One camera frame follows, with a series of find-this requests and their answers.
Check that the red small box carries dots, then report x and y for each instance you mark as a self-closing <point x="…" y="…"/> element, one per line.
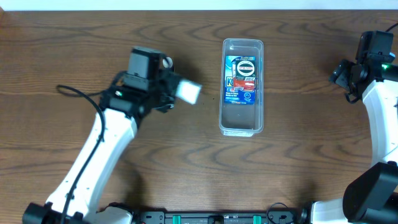
<point x="245" y="84"/>

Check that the clear plastic container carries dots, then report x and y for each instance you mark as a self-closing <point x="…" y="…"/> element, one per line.
<point x="243" y="120"/>

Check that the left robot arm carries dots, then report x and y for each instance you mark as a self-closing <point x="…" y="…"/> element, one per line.
<point x="127" y="101"/>

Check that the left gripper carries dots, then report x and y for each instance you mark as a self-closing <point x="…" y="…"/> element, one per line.
<point x="166" y="84"/>

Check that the green round-label box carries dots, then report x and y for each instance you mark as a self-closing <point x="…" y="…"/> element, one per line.
<point x="245" y="68"/>

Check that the blue Kool Fever box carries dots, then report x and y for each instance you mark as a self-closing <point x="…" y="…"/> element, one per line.
<point x="230" y="94"/>

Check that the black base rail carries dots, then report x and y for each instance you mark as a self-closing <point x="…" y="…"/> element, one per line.
<point x="278" y="216"/>

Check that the dark bottle white cap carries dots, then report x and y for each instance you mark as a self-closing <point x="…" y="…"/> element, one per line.
<point x="167" y="62"/>

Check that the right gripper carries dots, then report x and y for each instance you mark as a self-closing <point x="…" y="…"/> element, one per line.
<point x="344" y="73"/>

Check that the green white medicine box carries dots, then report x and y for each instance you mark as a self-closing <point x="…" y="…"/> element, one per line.
<point x="188" y="91"/>

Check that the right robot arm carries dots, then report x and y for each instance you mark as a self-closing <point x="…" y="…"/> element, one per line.
<point x="371" y="198"/>

